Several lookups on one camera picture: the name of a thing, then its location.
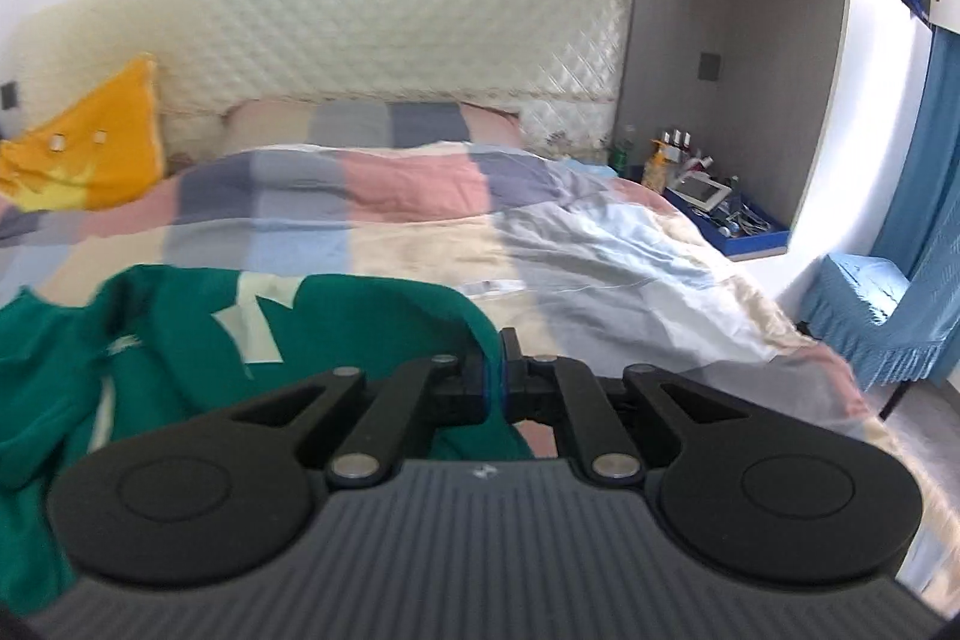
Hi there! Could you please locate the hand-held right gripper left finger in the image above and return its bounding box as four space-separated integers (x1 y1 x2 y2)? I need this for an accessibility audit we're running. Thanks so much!
225 353 496 488

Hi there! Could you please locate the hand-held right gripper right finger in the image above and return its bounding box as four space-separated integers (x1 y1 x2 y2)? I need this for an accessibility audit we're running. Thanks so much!
499 329 751 486

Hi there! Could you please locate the green jacket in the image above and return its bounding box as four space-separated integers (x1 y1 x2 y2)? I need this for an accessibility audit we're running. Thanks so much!
0 265 538 620

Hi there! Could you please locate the patchwork quilt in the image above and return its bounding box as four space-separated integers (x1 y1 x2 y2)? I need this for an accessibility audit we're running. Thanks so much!
0 141 960 611

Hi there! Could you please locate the green bottle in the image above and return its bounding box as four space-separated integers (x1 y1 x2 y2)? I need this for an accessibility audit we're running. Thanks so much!
611 126 639 177

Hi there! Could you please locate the white tablet device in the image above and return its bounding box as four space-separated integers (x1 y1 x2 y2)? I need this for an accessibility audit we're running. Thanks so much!
670 175 734 211

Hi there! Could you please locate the blue tray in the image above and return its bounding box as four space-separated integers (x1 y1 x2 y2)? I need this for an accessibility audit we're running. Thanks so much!
660 182 791 259

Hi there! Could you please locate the patchwork pillow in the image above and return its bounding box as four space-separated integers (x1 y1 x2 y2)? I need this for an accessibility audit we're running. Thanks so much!
223 98 526 156

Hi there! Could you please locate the blue fringed chair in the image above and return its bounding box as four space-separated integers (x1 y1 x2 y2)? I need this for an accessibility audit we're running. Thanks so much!
797 252 960 391

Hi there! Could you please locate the cream quilted headboard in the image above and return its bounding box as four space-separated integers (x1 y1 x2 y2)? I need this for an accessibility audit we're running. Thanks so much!
0 0 631 163

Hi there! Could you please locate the yellow crown pillow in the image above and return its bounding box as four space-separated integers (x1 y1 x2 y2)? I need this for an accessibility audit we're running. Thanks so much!
0 53 167 214

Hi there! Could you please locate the grey wardrobe unit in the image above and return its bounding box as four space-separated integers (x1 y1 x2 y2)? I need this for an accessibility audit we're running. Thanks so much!
615 0 960 260

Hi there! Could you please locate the blue curtain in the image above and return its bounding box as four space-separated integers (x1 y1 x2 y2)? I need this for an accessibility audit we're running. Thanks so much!
872 23 960 311

